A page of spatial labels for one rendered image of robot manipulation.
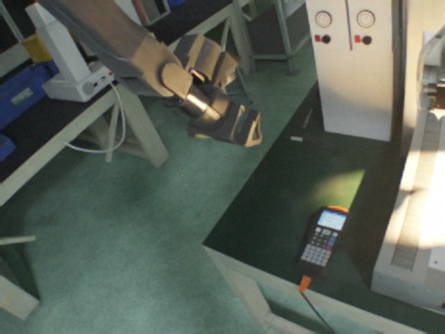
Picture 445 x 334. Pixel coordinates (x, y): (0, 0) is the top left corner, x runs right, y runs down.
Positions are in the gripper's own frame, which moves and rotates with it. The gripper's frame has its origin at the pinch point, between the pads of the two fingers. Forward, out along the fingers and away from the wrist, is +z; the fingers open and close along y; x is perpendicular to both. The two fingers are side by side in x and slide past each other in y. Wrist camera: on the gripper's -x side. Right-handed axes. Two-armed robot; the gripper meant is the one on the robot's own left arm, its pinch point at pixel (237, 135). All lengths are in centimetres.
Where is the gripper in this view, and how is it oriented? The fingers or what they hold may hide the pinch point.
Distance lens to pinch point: 62.3
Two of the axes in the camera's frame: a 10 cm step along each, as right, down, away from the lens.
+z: 5.0, 2.9, 8.2
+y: -8.1, -1.8, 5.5
